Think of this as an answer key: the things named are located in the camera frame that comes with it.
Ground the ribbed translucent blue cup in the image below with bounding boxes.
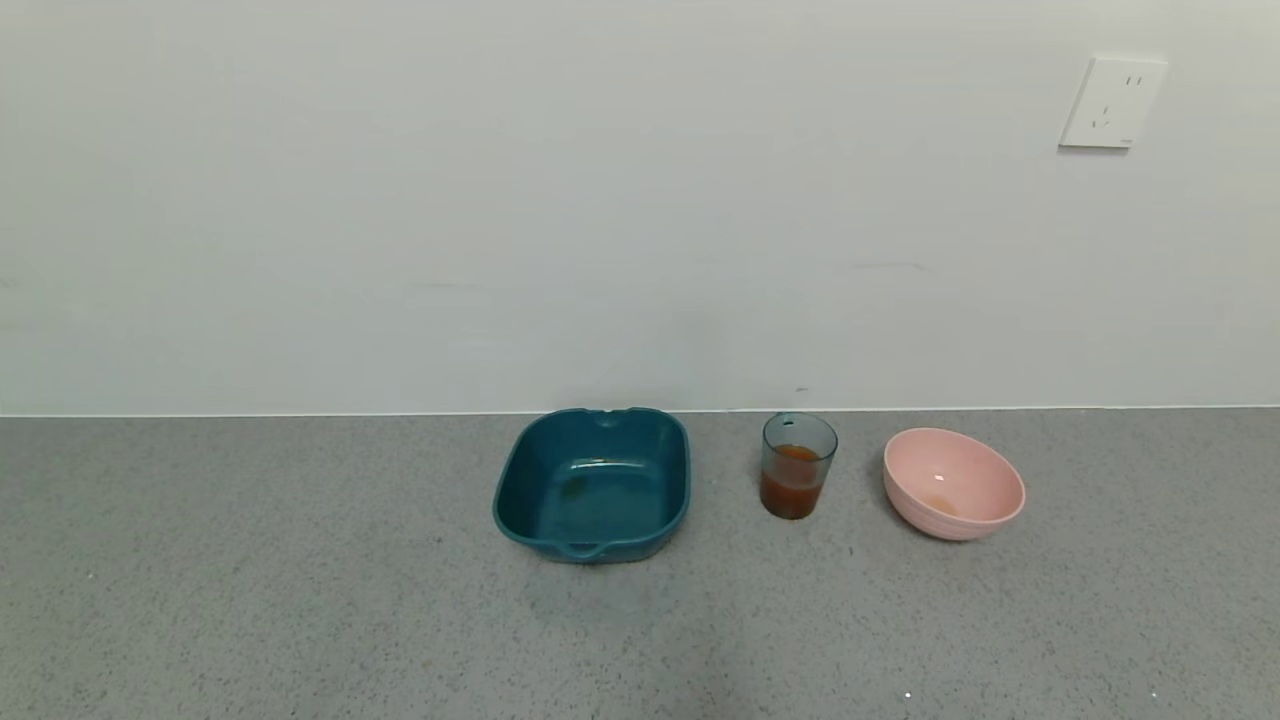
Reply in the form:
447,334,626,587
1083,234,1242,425
761,412,839,521

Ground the orange brown liquid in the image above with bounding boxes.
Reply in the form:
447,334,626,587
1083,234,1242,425
761,445,827,520

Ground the pink round bowl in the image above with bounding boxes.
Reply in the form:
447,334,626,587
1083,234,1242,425
882,427,1027,542

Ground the teal square plastic basin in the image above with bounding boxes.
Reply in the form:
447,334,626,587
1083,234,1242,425
492,406,693,565

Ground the white wall socket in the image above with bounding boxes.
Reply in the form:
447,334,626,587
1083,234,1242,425
1058,56,1169,151

